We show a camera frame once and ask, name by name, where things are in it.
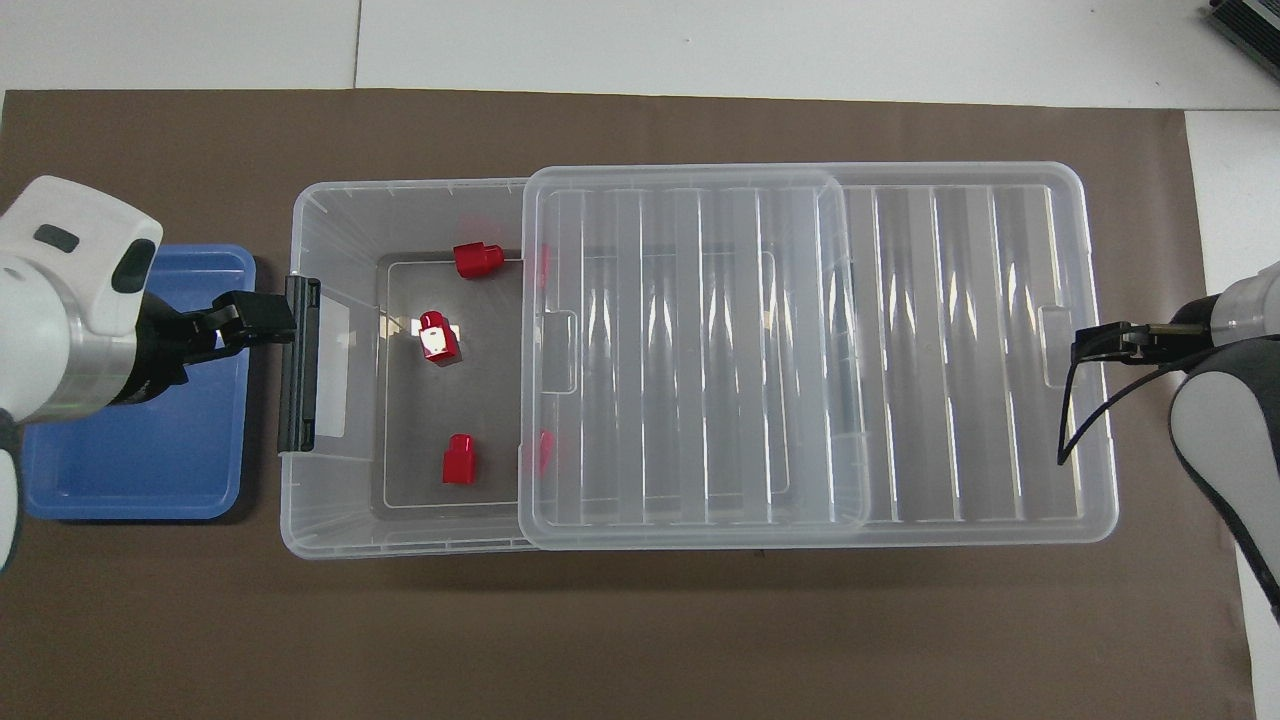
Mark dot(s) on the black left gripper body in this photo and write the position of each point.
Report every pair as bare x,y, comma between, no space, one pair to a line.
165,345

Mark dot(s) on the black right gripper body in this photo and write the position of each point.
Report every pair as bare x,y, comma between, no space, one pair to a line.
1175,340

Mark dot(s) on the red toy block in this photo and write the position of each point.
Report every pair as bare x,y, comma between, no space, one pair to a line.
440,342
543,452
475,260
543,266
460,463

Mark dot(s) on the clear ribbed plastic lid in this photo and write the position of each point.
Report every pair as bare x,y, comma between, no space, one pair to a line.
800,360

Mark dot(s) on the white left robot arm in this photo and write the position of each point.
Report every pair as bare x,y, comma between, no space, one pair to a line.
60,300

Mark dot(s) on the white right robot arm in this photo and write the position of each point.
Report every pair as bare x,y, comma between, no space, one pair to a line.
1235,430

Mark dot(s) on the blue plastic tray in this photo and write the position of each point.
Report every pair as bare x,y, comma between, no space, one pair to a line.
150,460

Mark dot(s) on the clear plastic storage box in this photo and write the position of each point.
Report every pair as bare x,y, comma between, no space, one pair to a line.
340,500

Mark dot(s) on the grey ridged metal device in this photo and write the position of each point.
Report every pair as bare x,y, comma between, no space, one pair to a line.
1245,28

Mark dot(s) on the brown paper table mat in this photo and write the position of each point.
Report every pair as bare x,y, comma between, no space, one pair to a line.
640,630

